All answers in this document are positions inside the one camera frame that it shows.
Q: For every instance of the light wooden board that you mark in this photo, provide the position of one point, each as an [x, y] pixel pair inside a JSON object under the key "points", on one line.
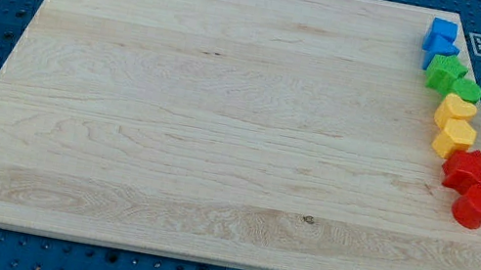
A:
{"points": [[253, 134]]}

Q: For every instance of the blue triangle block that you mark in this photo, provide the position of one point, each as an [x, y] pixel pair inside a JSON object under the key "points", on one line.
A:
{"points": [[437, 45]]}

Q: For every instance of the green star block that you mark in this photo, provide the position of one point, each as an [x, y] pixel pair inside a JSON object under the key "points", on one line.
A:
{"points": [[443, 71]]}

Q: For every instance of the yellow heart block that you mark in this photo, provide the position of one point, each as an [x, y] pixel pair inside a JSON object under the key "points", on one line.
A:
{"points": [[453, 106]]}

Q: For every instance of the yellow hexagon block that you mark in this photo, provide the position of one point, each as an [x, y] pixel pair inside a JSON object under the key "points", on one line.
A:
{"points": [[456, 135]]}

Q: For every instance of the red star block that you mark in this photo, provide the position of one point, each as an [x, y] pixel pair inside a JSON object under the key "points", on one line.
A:
{"points": [[462, 170]]}

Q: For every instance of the blue cube block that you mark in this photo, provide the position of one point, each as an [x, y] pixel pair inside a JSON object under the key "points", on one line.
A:
{"points": [[446, 29]]}

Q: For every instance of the green cylinder block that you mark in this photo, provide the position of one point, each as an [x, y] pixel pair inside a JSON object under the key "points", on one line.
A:
{"points": [[467, 90]]}

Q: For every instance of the red cylinder block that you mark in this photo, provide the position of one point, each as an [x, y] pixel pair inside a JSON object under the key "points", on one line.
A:
{"points": [[467, 208]]}

